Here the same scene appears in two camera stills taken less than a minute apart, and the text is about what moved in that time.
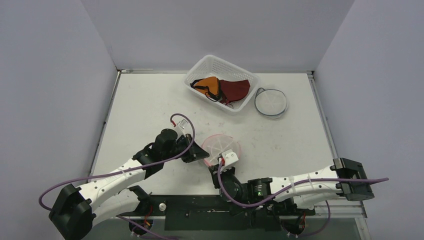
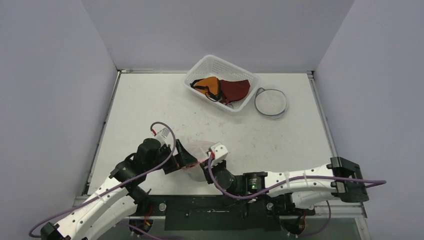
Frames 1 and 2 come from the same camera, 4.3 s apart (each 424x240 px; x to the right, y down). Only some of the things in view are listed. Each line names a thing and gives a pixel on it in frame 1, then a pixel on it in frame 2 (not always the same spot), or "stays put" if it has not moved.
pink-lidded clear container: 215,145 → 199,150
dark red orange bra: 224,91 stays put
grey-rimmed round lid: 270,102 stays put
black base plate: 214,213 stays put
